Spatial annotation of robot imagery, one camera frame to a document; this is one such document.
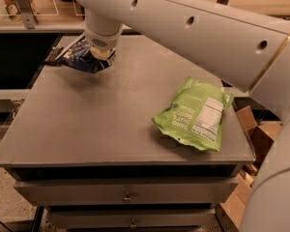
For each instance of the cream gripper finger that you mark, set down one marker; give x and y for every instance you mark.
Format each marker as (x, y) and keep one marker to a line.
(102, 54)

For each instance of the blue chip bag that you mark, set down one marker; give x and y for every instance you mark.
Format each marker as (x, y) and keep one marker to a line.
(79, 55)

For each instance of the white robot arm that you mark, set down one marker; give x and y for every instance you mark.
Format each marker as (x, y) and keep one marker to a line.
(248, 51)

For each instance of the green chip bag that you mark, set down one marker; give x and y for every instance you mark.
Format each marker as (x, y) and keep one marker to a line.
(194, 117)

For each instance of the orange snack package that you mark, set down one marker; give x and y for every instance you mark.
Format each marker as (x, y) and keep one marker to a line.
(13, 9)

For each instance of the lower grey drawer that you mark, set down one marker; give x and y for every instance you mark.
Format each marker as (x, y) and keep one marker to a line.
(131, 218)

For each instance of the grey drawer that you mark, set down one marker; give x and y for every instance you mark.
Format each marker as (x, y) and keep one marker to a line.
(126, 191)
(131, 218)

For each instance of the upper grey drawer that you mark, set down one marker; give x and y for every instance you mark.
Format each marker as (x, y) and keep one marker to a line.
(126, 191)

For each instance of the cardboard box with snacks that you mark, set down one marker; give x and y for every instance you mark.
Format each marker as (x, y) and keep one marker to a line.
(261, 138)

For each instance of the left metal bracket post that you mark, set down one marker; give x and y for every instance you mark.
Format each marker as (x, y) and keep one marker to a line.
(27, 13)

